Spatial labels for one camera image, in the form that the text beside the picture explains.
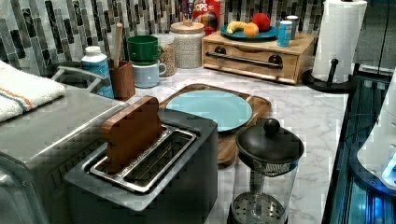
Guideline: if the brown wooden toast slice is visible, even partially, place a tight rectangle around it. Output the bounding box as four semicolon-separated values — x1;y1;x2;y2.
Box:
102;95;163;173

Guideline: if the light blue plate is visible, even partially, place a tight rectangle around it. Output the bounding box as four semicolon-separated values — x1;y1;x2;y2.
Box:
166;90;253;132

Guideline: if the wooden serving tray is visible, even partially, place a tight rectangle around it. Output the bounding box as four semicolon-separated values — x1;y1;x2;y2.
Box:
160;84;271;167

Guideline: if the light blue mug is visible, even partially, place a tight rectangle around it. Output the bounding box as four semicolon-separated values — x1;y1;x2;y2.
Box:
133;61;167;89

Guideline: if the dark grey toaster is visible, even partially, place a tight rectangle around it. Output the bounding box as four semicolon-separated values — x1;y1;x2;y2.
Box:
64;108;218;224

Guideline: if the white ceramic canister wooden lid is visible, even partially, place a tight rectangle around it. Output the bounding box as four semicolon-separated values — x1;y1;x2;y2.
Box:
170;22;205;69

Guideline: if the glass jar of grains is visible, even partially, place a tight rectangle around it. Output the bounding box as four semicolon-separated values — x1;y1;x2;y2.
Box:
155;34;176;77

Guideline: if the brown wooden utensil holder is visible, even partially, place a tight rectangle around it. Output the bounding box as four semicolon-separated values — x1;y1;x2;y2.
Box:
109;60;135;101

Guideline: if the green mug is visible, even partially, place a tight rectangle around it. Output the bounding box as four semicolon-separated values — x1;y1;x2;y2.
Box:
127;35;163;63

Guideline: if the wooden bread box drawer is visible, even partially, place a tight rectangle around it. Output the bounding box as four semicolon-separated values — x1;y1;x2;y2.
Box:
202;32;316;85

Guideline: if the glass french press black lid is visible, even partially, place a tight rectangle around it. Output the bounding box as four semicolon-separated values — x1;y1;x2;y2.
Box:
227;119;304;224

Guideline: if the yellow banana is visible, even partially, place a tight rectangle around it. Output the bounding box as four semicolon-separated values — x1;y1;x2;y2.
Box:
226;21;246;35

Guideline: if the orange fruit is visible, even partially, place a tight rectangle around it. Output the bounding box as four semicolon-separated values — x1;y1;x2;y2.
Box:
244;22;259;38

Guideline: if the red cereal box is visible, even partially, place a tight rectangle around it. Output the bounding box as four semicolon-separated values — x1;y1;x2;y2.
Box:
192;0;221;35

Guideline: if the teal fruit plate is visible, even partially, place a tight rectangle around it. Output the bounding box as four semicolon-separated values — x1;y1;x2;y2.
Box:
219;24;280;40

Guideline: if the red apple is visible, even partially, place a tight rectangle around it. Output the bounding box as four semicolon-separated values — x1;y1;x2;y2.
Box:
252;13;271;32

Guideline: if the blue bottle white cap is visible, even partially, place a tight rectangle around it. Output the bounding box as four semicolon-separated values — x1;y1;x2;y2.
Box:
81;46;111;80

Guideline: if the blue soda can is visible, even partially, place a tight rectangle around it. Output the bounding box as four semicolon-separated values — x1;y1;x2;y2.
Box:
277;21;292;47

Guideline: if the silver can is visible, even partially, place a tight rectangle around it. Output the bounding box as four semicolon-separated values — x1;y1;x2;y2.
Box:
286;15;299;40

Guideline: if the black paper towel holder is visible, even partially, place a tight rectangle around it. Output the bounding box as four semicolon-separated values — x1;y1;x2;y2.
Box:
302;59;358;94

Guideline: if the stainless steel toaster oven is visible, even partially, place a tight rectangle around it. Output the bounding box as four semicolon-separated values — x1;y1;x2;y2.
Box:
0;65;130;224

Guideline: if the white paper towel roll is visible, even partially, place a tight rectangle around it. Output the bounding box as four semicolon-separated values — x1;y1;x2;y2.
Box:
312;0;367;83

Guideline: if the white striped towel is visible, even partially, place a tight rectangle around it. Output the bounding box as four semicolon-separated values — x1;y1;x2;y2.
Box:
0;61;65;121

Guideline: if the wooden spoon handle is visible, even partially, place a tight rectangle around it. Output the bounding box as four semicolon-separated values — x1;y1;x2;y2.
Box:
113;22;123;69

